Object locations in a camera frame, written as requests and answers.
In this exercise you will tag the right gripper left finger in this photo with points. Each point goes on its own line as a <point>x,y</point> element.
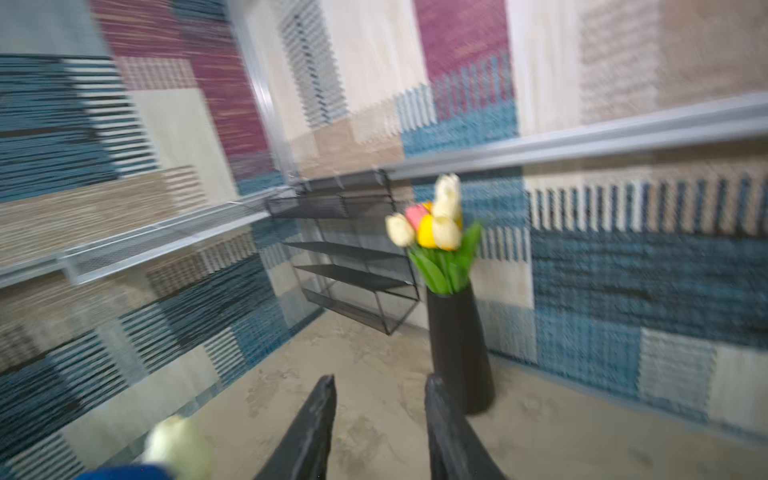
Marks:
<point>304,450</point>

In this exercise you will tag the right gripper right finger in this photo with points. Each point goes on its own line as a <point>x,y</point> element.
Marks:
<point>456,452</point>

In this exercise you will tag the black cylindrical vase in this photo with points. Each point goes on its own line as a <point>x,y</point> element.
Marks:
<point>459,351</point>

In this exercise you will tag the blue tulip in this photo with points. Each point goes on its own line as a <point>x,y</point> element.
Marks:
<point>127,472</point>

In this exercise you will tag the light pink tulip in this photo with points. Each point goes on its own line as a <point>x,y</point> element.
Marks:
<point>447,234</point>

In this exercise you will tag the black wire shelf rack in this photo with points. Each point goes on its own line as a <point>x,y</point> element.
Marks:
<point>341,256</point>

